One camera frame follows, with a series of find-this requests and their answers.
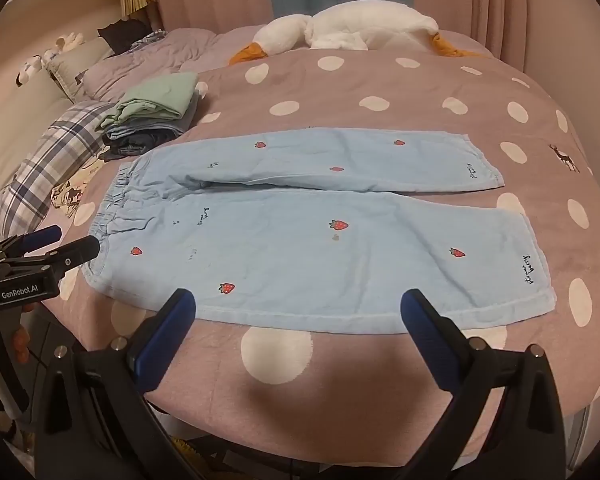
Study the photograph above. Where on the light blue denim shorts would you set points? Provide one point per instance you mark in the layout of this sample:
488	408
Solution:
305	250

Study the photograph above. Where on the white goose plush toy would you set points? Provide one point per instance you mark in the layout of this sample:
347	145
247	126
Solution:
360	22

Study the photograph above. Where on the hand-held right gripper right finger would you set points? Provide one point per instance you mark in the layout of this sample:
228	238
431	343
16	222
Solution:
421	330

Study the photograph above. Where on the lavender quilt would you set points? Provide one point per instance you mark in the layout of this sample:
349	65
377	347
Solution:
130	66

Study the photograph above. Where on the blue checked cloth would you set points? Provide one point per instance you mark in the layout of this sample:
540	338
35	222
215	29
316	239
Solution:
150	39

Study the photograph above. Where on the folded green garment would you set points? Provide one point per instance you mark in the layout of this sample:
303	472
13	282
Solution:
155	97

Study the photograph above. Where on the black cloth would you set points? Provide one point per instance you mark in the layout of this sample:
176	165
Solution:
125	32

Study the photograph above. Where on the small white plush toy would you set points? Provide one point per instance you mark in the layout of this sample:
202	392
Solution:
69	41
30	67

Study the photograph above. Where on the person's left hand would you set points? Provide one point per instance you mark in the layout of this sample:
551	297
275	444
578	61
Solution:
21	345

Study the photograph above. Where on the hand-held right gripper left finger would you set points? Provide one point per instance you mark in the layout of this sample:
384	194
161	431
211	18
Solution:
172	327

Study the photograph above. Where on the cream padded headboard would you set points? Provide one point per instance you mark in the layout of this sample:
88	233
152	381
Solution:
25	110

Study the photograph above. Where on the pink polka dot blanket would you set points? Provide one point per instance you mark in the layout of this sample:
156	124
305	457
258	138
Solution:
380	90

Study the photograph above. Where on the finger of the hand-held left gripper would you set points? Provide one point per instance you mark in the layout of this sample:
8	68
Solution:
45	236
77	253

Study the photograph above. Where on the folded dark jeans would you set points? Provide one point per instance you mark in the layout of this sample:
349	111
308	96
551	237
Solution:
130	147

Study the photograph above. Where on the beige pillow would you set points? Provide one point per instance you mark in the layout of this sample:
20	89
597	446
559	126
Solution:
77	57

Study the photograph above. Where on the plaid pillow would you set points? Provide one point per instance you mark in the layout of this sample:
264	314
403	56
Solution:
55	155

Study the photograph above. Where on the cartoon printed cloth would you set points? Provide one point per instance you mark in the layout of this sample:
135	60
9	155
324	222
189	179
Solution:
72	190

